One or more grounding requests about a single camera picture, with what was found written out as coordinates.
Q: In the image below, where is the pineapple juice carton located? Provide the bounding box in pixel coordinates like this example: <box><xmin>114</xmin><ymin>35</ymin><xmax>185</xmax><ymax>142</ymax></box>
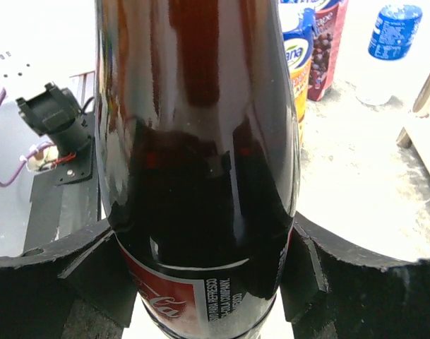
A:
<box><xmin>278</xmin><ymin>3</ymin><xmax>315</xmax><ymax>144</ymax></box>

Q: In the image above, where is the white two-tier wooden shelf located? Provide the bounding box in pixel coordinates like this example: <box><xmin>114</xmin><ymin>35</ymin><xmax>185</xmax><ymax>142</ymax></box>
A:
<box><xmin>396</xmin><ymin>73</ymin><xmax>430</xmax><ymax>175</ymax></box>

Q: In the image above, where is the black base crossbar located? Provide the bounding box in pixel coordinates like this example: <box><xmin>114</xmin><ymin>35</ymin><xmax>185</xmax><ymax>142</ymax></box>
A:
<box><xmin>22</xmin><ymin>133</ymin><xmax>102</xmax><ymax>255</ymax></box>

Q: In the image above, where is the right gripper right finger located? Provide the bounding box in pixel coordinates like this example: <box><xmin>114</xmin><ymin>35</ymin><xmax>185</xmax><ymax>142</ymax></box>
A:
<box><xmin>280</xmin><ymin>213</ymin><xmax>430</xmax><ymax>338</ymax></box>

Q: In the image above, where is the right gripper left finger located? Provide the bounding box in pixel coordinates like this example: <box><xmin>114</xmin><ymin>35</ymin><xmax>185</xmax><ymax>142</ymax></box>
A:
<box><xmin>0</xmin><ymin>220</ymin><xmax>136</xmax><ymax>338</ymax></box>

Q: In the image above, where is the grape juice carton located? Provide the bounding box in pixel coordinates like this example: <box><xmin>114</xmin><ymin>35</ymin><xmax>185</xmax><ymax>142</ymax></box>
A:
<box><xmin>307</xmin><ymin>0</ymin><xmax>349</xmax><ymax>102</ymax></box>

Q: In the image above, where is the water bottle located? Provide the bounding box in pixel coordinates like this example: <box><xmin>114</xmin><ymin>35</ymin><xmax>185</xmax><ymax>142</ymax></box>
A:
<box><xmin>356</xmin><ymin>1</ymin><xmax>423</xmax><ymax>106</ymax></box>

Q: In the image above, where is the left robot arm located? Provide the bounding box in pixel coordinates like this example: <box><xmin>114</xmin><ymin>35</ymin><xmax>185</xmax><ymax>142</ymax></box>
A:
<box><xmin>0</xmin><ymin>51</ymin><xmax>95</xmax><ymax>180</ymax></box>

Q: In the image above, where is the cola glass bottle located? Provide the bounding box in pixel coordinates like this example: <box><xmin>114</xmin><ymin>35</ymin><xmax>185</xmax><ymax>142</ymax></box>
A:
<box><xmin>95</xmin><ymin>1</ymin><xmax>299</xmax><ymax>338</ymax></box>

